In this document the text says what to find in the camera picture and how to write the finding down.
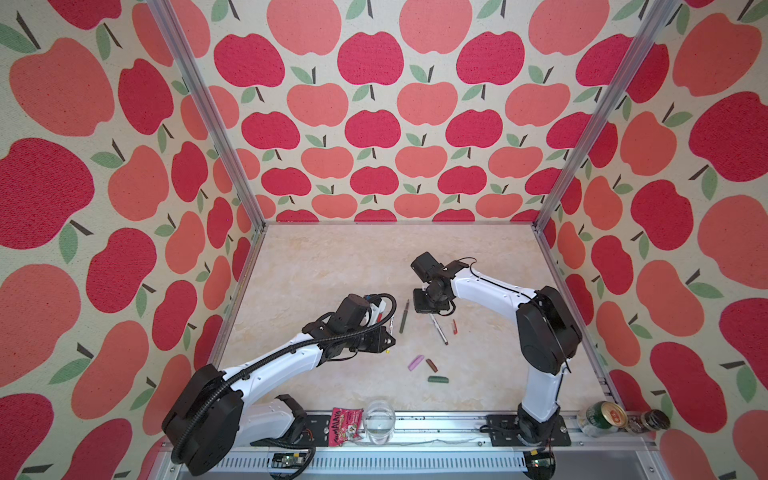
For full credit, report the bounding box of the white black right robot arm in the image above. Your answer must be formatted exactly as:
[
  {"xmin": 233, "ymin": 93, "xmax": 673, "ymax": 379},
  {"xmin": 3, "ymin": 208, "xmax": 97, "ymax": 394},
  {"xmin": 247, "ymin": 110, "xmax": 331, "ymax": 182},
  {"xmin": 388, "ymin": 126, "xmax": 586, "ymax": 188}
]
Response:
[{"xmin": 411, "ymin": 252, "xmax": 583, "ymax": 446}]

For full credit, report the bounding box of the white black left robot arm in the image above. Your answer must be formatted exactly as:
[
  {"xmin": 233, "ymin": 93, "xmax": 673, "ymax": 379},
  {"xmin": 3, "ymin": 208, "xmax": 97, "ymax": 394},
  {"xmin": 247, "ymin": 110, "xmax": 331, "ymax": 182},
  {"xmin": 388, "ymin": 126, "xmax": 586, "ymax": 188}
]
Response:
[{"xmin": 161, "ymin": 293, "xmax": 397, "ymax": 476}]

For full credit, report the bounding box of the green pen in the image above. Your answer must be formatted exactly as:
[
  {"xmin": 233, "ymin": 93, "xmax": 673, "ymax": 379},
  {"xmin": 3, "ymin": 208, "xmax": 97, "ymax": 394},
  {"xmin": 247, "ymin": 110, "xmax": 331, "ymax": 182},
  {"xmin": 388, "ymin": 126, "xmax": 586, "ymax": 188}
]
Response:
[{"xmin": 398, "ymin": 300, "xmax": 410, "ymax": 334}]

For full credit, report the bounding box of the white silver pen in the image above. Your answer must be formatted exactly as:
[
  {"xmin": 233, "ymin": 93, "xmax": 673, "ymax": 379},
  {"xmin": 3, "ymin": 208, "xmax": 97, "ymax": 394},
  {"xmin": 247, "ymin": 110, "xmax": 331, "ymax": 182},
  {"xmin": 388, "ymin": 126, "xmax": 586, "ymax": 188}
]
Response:
[{"xmin": 428, "ymin": 313, "xmax": 449, "ymax": 346}]

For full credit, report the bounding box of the pink pen cap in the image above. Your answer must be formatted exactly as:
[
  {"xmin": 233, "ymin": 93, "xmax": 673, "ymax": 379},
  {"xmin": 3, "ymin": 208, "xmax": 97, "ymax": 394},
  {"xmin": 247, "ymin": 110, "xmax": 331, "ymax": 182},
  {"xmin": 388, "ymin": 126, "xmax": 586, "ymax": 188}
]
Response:
[{"xmin": 408, "ymin": 355, "xmax": 425, "ymax": 371}]

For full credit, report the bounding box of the brown pen cap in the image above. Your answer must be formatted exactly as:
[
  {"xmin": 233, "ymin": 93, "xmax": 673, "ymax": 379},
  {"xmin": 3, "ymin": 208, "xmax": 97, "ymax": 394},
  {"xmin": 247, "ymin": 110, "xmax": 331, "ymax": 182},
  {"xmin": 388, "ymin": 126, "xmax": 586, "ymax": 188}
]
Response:
[{"xmin": 426, "ymin": 358, "xmax": 439, "ymax": 373}]

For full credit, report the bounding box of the clear glass bowl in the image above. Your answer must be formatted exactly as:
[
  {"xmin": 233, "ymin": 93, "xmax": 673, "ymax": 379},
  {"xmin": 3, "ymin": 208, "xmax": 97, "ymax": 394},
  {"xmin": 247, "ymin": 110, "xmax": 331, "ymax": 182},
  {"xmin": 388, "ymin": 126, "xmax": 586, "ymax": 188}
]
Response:
[{"xmin": 363, "ymin": 400, "xmax": 396, "ymax": 445}]

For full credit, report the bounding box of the pink snack packet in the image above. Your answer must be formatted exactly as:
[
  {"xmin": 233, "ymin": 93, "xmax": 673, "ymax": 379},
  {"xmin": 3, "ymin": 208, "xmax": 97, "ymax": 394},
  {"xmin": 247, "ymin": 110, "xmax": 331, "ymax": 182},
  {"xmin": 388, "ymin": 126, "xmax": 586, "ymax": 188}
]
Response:
[{"xmin": 328, "ymin": 408, "xmax": 364, "ymax": 447}]

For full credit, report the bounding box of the green drink can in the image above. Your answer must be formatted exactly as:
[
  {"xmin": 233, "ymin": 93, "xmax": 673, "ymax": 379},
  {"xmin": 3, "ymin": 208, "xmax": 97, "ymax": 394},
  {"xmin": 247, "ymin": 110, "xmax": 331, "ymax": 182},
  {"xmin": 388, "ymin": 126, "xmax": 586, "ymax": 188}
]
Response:
[{"xmin": 577, "ymin": 401, "xmax": 628, "ymax": 438}]

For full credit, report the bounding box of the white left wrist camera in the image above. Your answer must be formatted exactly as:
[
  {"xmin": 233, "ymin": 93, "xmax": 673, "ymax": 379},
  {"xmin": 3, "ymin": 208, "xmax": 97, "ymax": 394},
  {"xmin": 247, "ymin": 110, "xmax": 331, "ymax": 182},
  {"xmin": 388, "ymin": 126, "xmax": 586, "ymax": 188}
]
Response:
[{"xmin": 365, "ymin": 294, "xmax": 387, "ymax": 326}]

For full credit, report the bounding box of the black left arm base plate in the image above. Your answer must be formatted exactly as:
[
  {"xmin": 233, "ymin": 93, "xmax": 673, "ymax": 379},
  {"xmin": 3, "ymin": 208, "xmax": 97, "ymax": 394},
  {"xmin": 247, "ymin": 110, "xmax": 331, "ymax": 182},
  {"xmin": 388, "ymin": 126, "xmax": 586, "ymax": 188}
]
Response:
[{"xmin": 250, "ymin": 413, "xmax": 332, "ymax": 448}]

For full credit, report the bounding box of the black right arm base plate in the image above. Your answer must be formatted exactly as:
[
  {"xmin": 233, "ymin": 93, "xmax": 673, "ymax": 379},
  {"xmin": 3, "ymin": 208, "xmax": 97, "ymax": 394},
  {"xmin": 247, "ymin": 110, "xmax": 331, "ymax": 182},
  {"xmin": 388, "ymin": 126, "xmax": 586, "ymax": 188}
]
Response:
[{"xmin": 479, "ymin": 414, "xmax": 572, "ymax": 448}]

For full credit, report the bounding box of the aluminium right rear frame post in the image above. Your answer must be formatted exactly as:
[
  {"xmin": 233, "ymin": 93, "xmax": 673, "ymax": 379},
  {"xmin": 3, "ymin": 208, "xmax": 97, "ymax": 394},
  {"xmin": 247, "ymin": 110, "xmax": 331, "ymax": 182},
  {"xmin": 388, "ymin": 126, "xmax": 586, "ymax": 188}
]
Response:
[{"xmin": 532, "ymin": 0, "xmax": 681, "ymax": 234}]

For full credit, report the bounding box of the aluminium frame post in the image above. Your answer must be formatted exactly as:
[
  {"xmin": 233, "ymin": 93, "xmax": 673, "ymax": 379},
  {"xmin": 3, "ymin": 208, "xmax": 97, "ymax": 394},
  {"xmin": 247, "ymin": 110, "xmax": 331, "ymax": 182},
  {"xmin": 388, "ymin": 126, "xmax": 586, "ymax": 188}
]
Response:
[
  {"xmin": 532, "ymin": 0, "xmax": 681, "ymax": 234},
  {"xmin": 148, "ymin": 0, "xmax": 266, "ymax": 234}
]

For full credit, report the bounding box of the aluminium left rear frame post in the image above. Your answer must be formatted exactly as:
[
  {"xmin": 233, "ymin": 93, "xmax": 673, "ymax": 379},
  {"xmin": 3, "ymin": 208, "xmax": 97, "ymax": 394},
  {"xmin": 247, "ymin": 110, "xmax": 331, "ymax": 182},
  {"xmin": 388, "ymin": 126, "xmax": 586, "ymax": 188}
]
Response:
[{"xmin": 148, "ymin": 0, "xmax": 266, "ymax": 234}]

